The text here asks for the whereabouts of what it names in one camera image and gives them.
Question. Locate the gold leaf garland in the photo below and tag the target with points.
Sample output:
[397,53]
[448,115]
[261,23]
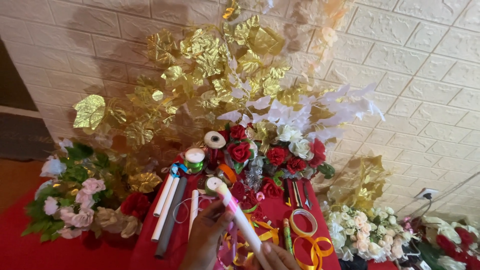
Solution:
[202,71]

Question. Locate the person's left hand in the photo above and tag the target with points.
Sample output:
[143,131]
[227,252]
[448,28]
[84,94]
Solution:
[200,240]

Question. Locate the gold leaf branch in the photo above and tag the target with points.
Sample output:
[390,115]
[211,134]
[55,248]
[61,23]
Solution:
[363,183]

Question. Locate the grey paper roll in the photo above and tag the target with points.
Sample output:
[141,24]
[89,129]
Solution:
[170,221]

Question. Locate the dark red ribbon spool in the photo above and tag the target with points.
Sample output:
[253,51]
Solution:
[215,157]

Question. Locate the small pink fabric flower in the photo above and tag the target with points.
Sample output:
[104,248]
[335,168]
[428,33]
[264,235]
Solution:
[260,196]

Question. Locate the blue ribbon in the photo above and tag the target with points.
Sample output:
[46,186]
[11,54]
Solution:
[176,168]

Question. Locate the loose gold leaf cluster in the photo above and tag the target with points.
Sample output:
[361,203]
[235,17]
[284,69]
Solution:
[144,182]

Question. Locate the silver tinsel ornament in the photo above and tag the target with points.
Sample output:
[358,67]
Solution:
[254,179]

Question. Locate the green glitter stick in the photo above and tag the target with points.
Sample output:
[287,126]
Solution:
[287,236]

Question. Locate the pale pink blossom branch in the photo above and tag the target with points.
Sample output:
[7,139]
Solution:
[326,35]

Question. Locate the short white paper roll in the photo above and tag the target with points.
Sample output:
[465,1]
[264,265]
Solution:
[164,195]

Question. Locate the large green ribbon spool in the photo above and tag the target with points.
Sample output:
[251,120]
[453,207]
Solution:
[194,159]

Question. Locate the white wall socket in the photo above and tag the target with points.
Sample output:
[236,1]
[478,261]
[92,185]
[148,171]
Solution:
[426,193]

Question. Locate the orange satin ribbon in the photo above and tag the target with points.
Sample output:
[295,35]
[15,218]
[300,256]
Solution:
[315,249]

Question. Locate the beige fabric roses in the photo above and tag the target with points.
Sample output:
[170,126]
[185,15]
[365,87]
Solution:
[118,223]

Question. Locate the red and white flower bunch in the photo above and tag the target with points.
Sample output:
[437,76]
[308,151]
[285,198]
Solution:
[450,240]

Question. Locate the cream flower bouquet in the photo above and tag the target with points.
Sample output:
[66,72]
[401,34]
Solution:
[363,232]

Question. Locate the white leaf branch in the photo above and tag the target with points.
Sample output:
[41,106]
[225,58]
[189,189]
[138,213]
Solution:
[300,110]

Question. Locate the metal pliers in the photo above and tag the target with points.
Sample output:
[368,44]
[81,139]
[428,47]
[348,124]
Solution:
[307,197]

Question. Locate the white paper roll pink band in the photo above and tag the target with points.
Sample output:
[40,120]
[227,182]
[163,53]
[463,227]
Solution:
[243,225]

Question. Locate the red tablecloth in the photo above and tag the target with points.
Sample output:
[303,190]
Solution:
[277,213]

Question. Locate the yellow satin ribbon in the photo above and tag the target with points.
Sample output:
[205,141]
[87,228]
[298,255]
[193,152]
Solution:
[270,234]

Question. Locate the orange ribbon spool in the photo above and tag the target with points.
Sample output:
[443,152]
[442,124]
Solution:
[228,172]

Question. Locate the pink satin ribbon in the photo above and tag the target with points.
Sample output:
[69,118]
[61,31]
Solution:
[227,255]

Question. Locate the small green ribbon spool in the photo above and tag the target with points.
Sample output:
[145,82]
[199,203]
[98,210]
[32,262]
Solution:
[210,184]

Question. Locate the thin white paper roll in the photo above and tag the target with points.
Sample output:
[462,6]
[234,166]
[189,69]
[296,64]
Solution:
[193,210]

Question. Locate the long white paper roll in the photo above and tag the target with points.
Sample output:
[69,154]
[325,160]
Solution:
[165,212]

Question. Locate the pink flower bunch green leaves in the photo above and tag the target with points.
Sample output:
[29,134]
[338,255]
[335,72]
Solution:
[75,195]

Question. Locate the clear tape roll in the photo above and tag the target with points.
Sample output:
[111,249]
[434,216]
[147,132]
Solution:
[292,225]

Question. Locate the beige twine spool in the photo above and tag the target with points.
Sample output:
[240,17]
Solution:
[215,140]

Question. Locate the red and white rose bouquet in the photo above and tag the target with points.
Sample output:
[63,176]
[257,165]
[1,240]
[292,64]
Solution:
[277,153]

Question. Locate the person's right hand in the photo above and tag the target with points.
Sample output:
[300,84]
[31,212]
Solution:
[281,259]

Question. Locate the large red fabric rose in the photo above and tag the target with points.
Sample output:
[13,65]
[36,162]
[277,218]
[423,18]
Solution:
[135,205]

